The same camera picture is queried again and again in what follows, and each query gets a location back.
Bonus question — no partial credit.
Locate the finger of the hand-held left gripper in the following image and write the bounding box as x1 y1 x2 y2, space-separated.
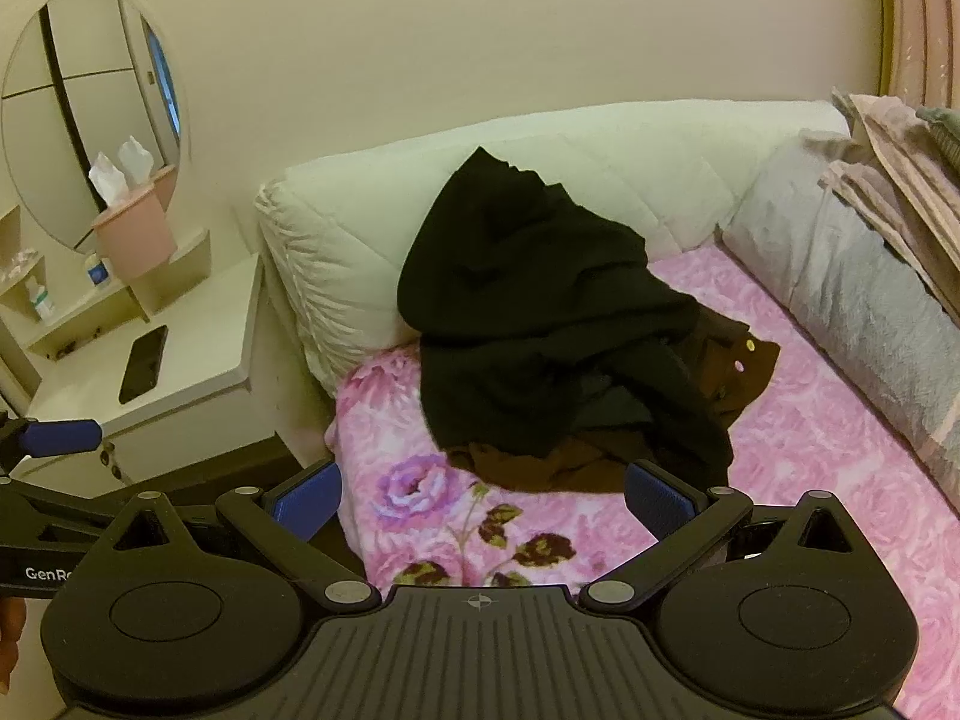
0 412 104 475
0 474 128 541

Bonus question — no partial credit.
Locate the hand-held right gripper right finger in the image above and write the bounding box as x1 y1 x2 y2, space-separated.
579 460 852 614

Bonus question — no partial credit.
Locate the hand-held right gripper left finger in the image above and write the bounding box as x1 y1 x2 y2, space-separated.
105 460 383 612

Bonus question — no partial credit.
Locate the black garment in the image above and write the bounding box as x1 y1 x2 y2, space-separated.
397 146 751 488

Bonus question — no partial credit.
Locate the person's left hand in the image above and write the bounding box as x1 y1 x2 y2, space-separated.
0 600 28 695

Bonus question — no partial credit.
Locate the black smartphone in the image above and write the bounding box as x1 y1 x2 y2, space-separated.
118 325 169 404

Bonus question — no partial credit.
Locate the white pump bottle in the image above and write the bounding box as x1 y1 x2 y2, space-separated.
26 276 58 320

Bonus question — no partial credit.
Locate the pink floral bed sheet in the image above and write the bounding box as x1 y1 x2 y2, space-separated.
326 240 960 720

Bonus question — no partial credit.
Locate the brown garment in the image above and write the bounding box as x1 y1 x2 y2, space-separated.
448 315 781 497

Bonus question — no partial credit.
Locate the white dressing table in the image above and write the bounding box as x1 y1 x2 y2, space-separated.
0 202 331 511

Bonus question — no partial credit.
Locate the pink tissue box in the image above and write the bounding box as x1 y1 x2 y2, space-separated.
91 187 179 280

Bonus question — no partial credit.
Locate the white tissue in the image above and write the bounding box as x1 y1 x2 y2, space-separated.
88 151 137 208

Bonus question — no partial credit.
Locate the white quilted cushion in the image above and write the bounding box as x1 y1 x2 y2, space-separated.
255 99 852 398

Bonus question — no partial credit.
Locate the folded plush blanket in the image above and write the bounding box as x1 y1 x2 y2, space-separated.
724 135 960 477

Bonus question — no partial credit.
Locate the folded pink quilt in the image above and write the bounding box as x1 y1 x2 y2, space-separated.
817 88 960 316

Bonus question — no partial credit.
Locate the grey green folded cloth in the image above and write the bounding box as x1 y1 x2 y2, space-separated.
916 103 960 158

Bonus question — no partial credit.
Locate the pink ribbed headboard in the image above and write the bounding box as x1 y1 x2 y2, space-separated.
876 0 960 110

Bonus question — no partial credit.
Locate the oval wall mirror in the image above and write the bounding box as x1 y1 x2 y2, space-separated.
0 0 192 256

